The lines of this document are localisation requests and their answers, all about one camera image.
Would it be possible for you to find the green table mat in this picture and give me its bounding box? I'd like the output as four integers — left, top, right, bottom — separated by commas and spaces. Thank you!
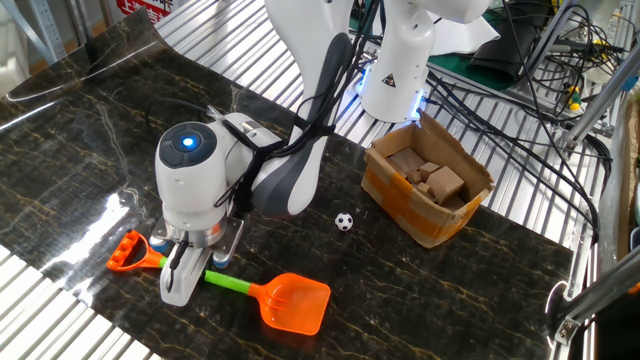
428, 8, 517, 93

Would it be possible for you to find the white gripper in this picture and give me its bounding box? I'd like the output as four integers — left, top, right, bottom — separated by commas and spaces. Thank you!
158, 241, 215, 308

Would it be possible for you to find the flat wooden block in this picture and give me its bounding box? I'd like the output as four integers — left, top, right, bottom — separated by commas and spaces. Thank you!
388, 147, 427, 175

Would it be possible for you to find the orange green toy shovel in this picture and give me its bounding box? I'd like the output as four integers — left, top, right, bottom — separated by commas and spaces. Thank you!
105, 228, 333, 337

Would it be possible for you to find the yellow green screwdriver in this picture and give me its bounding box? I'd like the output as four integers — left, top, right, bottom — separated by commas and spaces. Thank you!
563, 83, 584, 113

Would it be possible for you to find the red white sign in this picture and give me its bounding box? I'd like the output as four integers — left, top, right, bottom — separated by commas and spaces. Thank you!
115, 0, 174, 24

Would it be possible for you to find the cardboard box with orange tape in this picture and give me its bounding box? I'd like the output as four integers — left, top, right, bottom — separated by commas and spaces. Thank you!
360, 110, 495, 250

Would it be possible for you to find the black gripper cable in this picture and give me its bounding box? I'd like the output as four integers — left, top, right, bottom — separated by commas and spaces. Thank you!
144, 0, 381, 294

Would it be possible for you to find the slanted aluminium profile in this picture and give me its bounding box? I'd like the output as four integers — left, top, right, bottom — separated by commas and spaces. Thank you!
558, 54, 640, 152

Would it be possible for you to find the black marble pattern mat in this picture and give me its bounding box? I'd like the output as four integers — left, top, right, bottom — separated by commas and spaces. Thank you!
0, 7, 574, 360

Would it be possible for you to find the white paper sheet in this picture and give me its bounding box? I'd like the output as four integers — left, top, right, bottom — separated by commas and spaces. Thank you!
429, 17, 501, 57

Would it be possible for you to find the aluminium profile with bracket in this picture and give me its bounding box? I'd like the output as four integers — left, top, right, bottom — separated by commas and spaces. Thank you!
548, 244, 640, 347

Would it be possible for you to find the black cable bundle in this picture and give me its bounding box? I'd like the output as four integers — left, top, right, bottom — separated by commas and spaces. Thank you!
424, 0, 616, 246

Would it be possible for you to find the large wooden block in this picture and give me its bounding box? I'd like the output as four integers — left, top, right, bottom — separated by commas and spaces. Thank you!
426, 165, 467, 206

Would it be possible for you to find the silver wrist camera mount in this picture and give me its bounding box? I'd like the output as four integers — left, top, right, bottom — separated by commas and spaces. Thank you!
148, 214, 246, 271

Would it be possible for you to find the black pouch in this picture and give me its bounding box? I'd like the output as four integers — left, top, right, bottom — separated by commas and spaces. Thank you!
468, 19, 552, 84

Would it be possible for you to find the grey metal shelf frame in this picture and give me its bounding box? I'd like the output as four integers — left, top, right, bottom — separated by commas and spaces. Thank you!
0, 0, 69, 65

